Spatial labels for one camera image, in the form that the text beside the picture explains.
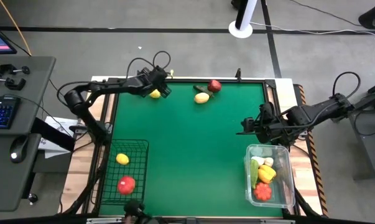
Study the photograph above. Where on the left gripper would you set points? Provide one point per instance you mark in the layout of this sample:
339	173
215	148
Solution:
153	79

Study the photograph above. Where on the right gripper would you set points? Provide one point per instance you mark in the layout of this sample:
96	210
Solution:
269	130

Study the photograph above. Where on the yellow-green round fruit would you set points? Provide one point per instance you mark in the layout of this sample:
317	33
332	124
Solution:
155	94

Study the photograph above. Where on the white radish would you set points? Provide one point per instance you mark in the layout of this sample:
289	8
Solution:
258	160

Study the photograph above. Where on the white garlic bulb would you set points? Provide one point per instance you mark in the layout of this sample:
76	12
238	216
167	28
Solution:
269	161

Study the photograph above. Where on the pale yellow lemon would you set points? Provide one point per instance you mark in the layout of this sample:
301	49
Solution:
201	98

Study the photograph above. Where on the light green bitter gourd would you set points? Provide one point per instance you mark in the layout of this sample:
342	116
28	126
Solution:
254	175

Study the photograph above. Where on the yellow bell pepper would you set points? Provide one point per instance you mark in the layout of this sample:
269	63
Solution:
266	174

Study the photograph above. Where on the dark red apple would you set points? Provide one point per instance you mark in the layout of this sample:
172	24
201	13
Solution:
214	86

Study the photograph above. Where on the bright yellow lemon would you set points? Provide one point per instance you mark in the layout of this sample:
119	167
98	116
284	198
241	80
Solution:
122	159

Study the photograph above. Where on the red tomato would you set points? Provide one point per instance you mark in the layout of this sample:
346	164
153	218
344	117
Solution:
126	185

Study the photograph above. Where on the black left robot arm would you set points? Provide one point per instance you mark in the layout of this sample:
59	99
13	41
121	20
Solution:
112	87

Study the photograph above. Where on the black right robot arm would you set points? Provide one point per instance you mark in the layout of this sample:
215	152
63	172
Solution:
311	113

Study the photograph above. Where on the black hook clamp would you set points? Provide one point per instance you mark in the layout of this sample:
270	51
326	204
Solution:
237	74

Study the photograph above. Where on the green table mat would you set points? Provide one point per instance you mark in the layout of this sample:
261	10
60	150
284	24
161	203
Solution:
190	149

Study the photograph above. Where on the clear plastic container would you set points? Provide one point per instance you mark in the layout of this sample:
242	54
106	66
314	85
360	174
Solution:
283	186

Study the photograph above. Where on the hazard-striped strip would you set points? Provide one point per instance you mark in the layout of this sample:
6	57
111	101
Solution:
315	161

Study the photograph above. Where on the white stand with pole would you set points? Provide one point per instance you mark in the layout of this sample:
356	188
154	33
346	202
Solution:
240	31

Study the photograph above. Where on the white paper sheet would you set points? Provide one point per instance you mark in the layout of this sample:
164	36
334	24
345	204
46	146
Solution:
59	123

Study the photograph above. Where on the black desk support bar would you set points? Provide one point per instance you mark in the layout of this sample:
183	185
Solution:
53	137

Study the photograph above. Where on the black desk clamp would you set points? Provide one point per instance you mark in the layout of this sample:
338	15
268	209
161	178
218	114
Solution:
2	68
14	84

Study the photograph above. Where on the black computer mouse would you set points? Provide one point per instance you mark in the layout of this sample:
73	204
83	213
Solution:
18	149

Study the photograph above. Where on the backlit keyboard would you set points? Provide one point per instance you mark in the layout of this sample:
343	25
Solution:
2	112

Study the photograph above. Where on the person's leg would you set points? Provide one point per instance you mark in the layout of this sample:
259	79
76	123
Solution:
372	15

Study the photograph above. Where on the grey desk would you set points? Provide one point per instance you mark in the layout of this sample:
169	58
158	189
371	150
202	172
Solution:
7	174

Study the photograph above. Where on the black table frame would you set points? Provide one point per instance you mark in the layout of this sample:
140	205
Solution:
187	80

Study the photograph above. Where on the small black camera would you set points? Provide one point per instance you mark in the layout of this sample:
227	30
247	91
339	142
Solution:
134	209

